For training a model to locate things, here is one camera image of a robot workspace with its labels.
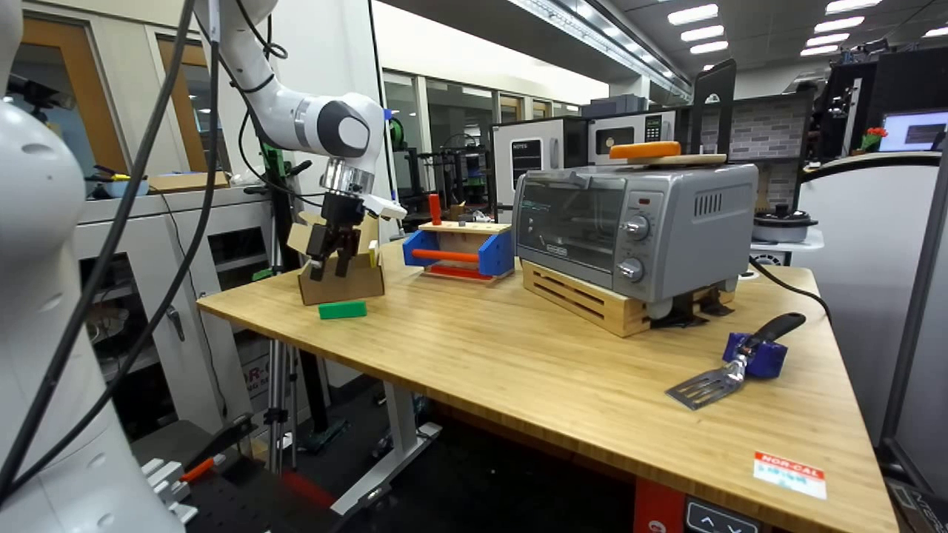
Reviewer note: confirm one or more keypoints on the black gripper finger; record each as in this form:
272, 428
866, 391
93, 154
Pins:
316, 254
349, 251

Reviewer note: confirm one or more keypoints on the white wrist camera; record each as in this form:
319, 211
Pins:
385, 209

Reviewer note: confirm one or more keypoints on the open cardboard box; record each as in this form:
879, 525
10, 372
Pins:
339, 280

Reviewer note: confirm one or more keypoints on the wooden slatted crate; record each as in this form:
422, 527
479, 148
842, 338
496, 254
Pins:
625, 316

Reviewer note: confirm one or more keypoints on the blue handled scraper tool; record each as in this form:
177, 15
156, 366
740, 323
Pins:
746, 357

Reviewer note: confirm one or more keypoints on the blue orange wooden toy bench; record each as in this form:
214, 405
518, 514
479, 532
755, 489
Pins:
459, 246

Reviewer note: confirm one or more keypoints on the red white warning sticker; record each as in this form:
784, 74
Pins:
790, 476

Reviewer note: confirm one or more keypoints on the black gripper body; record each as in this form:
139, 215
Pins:
343, 215

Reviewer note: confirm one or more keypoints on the silver toaster oven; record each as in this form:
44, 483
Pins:
642, 231

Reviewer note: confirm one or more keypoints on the orange item on oven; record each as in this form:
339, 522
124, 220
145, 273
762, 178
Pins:
645, 151

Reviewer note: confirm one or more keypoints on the green block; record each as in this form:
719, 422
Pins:
349, 308

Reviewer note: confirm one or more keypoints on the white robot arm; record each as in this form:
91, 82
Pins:
68, 459

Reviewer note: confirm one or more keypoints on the black bookend stand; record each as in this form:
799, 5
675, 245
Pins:
710, 129

